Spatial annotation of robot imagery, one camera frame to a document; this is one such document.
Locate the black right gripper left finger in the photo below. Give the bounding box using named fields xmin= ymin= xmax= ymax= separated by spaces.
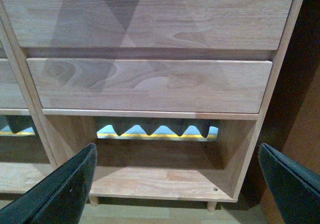
xmin=0 ymin=143 xmax=97 ymax=223

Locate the right upper wooden drawer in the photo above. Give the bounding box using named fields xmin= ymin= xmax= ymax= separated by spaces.
xmin=3 ymin=0 xmax=292 ymax=50

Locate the wooden drawer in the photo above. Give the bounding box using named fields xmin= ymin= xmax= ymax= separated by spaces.
xmin=0 ymin=59 xmax=27 ymax=109
xmin=3 ymin=0 xmax=292 ymax=50
xmin=27 ymin=58 xmax=273 ymax=114

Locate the wooden shelf cabinet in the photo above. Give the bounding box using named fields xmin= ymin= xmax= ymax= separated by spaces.
xmin=0 ymin=14 xmax=58 ymax=193
xmin=0 ymin=0 xmax=303 ymax=211

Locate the right lower wooden drawer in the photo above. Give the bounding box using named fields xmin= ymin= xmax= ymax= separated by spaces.
xmin=27 ymin=58 xmax=273 ymax=114

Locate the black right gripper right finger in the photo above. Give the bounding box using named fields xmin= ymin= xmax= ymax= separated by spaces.
xmin=258 ymin=143 xmax=320 ymax=223

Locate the right wooden shelf cabinet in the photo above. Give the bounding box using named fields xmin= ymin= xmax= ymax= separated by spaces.
xmin=0 ymin=0 xmax=303 ymax=211

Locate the left wooden shelf cabinet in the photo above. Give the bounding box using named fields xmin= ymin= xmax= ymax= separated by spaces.
xmin=0 ymin=14 xmax=58 ymax=193

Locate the grey acoustic foam panel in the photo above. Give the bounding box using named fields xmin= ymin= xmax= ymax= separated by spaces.
xmin=0 ymin=115 xmax=220 ymax=139

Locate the left lower wooden drawer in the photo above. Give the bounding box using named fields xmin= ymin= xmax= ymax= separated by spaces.
xmin=0 ymin=59 xmax=27 ymax=109

